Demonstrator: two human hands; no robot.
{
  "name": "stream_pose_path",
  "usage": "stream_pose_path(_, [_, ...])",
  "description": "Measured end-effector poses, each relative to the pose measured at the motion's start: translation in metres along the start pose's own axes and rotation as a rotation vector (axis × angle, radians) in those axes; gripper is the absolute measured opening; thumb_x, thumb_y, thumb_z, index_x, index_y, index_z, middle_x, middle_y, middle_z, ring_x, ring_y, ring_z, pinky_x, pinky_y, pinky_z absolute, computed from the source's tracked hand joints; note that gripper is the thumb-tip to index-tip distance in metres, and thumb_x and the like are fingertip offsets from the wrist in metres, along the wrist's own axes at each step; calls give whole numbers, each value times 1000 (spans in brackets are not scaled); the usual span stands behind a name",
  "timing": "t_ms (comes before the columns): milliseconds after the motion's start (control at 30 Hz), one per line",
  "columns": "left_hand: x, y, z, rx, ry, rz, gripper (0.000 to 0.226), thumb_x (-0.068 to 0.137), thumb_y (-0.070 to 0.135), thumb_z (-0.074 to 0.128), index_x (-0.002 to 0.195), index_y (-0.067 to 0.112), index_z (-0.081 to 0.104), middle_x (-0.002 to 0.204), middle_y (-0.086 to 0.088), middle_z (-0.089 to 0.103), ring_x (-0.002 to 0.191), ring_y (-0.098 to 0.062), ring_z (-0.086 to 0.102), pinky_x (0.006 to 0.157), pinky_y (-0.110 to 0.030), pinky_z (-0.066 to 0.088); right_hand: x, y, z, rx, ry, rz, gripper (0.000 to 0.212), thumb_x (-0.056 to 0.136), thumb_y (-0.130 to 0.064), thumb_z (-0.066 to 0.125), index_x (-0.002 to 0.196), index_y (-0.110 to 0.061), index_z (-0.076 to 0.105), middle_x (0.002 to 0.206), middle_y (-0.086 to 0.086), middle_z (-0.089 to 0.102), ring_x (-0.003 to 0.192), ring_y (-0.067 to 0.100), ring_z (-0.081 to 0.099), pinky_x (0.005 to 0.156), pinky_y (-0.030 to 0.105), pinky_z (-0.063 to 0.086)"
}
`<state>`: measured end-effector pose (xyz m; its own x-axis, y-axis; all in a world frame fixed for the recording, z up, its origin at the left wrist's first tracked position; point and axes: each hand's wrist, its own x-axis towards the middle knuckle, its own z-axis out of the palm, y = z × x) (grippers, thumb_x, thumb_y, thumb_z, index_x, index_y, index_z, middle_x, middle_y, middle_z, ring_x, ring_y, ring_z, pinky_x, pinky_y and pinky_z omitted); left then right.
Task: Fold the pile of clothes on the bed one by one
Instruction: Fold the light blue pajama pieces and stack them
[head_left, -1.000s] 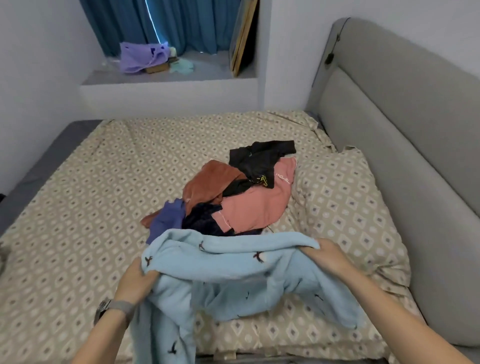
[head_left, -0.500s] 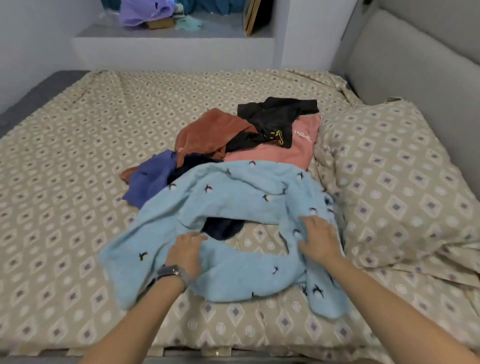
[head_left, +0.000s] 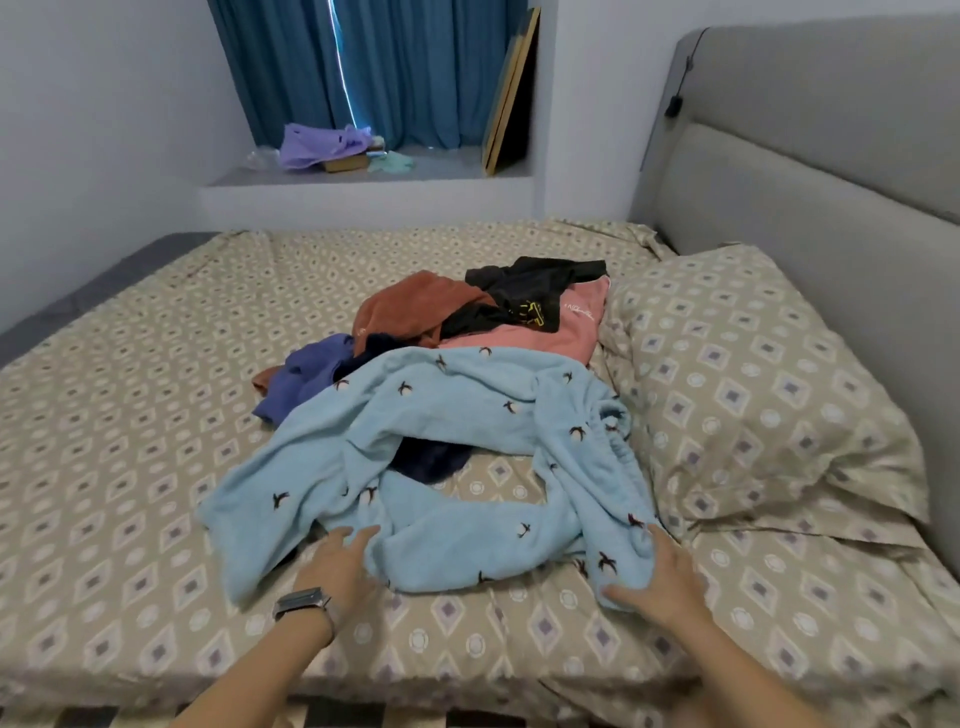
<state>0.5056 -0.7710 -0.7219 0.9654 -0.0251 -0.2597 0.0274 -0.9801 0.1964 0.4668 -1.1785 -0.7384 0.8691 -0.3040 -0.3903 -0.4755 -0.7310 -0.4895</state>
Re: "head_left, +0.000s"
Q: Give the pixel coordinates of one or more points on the grey band wristwatch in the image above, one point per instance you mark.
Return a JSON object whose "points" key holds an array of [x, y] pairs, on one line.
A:
{"points": [[305, 603]]}

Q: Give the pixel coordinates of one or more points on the black garment yellow print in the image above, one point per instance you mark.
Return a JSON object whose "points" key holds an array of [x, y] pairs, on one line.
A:
{"points": [[525, 288]]}

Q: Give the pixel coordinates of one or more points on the person's right forearm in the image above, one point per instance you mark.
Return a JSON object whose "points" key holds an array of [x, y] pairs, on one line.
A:
{"points": [[750, 683]]}

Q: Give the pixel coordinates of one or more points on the small wooden box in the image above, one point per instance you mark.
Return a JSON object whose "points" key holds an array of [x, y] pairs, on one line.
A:
{"points": [[345, 162]]}

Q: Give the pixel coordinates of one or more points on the grey upholstered headboard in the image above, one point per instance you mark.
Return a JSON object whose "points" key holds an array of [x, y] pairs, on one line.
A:
{"points": [[825, 180]]}

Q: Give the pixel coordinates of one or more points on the teal small item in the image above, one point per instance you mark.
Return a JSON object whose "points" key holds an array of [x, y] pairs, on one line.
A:
{"points": [[390, 162]]}

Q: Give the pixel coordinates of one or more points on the blue curtain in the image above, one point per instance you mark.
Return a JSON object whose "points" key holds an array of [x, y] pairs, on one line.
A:
{"points": [[405, 68]]}

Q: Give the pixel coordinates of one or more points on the leaning wooden picture frames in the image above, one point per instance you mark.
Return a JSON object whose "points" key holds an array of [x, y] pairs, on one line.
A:
{"points": [[510, 98]]}

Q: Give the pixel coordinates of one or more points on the person's left hand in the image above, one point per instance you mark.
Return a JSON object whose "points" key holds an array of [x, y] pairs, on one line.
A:
{"points": [[338, 567]]}

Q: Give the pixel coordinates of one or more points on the purple cloth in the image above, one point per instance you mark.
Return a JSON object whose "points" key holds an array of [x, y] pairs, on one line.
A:
{"points": [[320, 143]]}

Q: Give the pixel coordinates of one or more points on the patterned beige pillow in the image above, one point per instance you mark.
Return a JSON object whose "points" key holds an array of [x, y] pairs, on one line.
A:
{"points": [[750, 390]]}

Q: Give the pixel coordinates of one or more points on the clear plastic bag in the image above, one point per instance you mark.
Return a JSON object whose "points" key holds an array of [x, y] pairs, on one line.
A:
{"points": [[263, 158]]}

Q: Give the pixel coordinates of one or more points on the person's right hand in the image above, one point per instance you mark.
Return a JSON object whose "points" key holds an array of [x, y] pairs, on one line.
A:
{"points": [[668, 585]]}

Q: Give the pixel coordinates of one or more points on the person's left forearm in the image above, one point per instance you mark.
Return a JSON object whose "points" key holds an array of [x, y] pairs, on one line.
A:
{"points": [[255, 683]]}

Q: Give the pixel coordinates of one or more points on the navy velvet garment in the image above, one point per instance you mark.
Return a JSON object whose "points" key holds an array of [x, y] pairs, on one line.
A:
{"points": [[428, 458]]}

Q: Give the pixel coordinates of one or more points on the bed with patterned beige sheet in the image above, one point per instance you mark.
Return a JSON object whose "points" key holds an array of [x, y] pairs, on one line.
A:
{"points": [[120, 495]]}

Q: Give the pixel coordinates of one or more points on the light blue fleece pajama pants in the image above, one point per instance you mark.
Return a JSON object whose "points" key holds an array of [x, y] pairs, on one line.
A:
{"points": [[465, 435]]}

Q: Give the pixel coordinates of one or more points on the rust brown garment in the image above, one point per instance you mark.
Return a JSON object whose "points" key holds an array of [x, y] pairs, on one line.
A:
{"points": [[413, 308]]}

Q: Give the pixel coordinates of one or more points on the purple-blue garment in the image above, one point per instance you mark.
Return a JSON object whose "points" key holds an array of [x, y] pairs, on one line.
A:
{"points": [[300, 378]]}

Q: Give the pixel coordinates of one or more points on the pink shirt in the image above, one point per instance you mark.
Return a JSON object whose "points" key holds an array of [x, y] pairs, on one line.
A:
{"points": [[548, 330]]}

